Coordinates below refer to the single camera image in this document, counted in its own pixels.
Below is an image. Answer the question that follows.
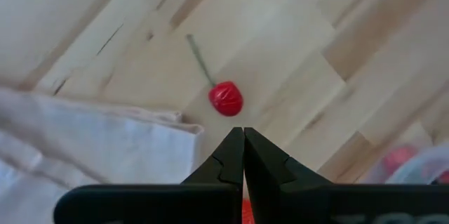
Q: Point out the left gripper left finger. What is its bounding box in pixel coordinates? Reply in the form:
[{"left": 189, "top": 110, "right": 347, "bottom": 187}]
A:
[{"left": 53, "top": 127, "right": 246, "bottom": 224}]

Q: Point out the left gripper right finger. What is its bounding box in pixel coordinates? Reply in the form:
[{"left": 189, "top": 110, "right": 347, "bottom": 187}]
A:
[{"left": 244, "top": 127, "right": 449, "bottom": 224}]

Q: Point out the clear plastic tupperware container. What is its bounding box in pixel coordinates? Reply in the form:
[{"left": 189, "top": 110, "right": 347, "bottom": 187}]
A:
[{"left": 363, "top": 142, "right": 449, "bottom": 186}]

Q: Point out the red toy berry with stem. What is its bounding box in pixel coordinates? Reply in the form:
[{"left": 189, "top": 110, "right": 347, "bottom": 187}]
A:
[{"left": 185, "top": 33, "right": 245, "bottom": 118}]

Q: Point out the beige folded cloth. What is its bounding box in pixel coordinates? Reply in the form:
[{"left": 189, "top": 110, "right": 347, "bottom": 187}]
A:
[{"left": 0, "top": 86, "right": 206, "bottom": 224}]

